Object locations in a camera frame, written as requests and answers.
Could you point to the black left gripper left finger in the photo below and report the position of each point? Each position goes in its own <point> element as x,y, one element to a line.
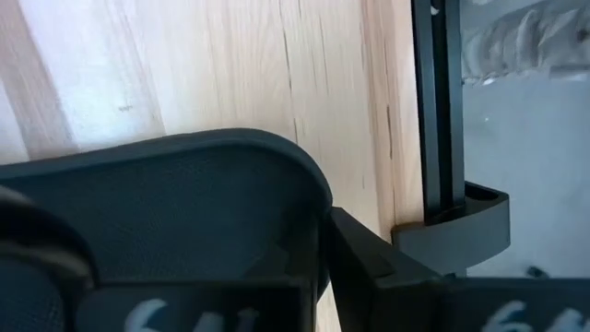
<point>198,309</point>

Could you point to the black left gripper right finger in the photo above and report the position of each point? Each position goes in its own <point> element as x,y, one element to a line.
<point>415,304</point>

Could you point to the black rubber slide sandal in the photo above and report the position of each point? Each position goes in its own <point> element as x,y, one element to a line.
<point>184,207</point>

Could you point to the black aluminium table frame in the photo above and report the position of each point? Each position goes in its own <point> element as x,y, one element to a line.
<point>438,115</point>

